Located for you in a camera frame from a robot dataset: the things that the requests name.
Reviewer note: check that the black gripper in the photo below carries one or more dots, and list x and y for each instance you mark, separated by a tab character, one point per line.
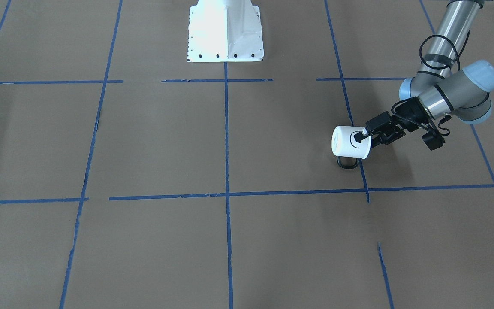
406	110

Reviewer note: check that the white smiley face mug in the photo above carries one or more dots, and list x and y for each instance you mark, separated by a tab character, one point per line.
344	144

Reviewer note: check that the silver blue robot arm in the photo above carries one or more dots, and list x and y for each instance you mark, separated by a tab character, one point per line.
441	88

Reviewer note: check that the brown paper table cover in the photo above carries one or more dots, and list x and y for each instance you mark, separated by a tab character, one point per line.
131	178

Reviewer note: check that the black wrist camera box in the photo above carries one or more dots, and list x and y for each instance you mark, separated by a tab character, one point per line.
433	139

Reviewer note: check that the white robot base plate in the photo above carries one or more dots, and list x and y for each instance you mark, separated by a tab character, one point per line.
225	30

